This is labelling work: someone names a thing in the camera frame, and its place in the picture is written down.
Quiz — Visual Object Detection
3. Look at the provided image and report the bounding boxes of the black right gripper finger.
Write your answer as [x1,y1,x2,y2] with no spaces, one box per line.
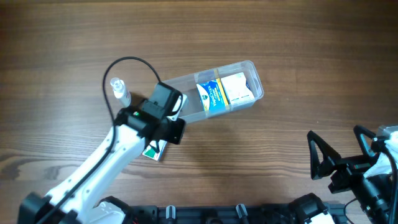
[353,125,376,157]
[307,131,341,180]

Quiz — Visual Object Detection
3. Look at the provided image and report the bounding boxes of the white green Panadol box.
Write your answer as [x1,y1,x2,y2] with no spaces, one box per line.
[142,140,167,162]

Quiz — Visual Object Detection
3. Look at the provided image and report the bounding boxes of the blue VapoDrops box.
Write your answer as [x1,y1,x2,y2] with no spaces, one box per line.
[197,78,229,113]

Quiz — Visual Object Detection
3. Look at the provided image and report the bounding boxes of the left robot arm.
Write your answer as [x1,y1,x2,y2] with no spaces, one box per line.
[17,102,186,223]

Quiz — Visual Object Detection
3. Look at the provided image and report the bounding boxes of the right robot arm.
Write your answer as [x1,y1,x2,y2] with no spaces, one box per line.
[307,125,397,223]

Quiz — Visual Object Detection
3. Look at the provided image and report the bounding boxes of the white medicine box in container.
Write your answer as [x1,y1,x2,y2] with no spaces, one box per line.
[221,72,254,105]

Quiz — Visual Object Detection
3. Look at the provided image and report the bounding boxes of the right black cable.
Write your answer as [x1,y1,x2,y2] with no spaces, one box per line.
[343,146,398,224]

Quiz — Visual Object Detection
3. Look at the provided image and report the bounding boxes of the black cable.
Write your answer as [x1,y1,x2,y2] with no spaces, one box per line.
[343,146,398,224]
[34,56,162,224]

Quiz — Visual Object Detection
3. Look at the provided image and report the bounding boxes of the left black cable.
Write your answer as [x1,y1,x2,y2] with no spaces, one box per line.
[34,56,162,224]

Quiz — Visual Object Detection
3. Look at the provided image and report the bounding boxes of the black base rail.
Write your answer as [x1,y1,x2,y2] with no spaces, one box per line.
[70,203,346,224]

